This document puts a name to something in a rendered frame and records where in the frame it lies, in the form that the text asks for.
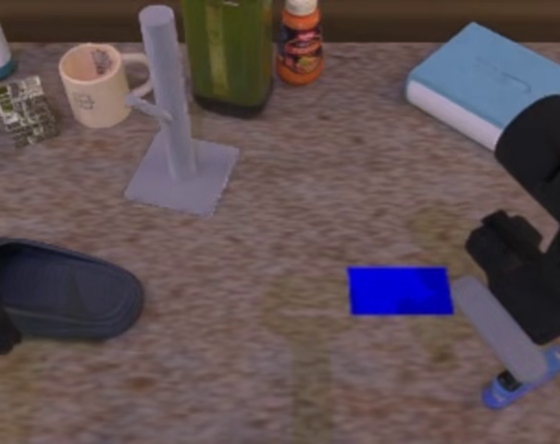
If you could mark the blue square card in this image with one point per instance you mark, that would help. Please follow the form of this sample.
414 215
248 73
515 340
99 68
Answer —
400 291

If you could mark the light blue hardcover book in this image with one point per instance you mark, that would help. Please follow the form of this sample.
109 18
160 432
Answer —
478 83

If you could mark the orange sauce bottle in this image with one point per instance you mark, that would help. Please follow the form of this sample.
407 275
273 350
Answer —
301 46

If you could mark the green glass bottle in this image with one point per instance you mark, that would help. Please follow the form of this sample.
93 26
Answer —
231 55

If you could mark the grey mug tree stand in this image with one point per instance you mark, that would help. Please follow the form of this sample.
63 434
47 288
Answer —
177 139

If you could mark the dark blue slip-on shoe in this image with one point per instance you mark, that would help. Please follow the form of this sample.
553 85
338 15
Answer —
66 289

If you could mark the cream ceramic mug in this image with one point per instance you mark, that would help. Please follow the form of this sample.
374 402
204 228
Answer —
94 85

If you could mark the mirrored cube puzzle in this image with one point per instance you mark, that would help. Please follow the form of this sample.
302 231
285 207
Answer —
27 111

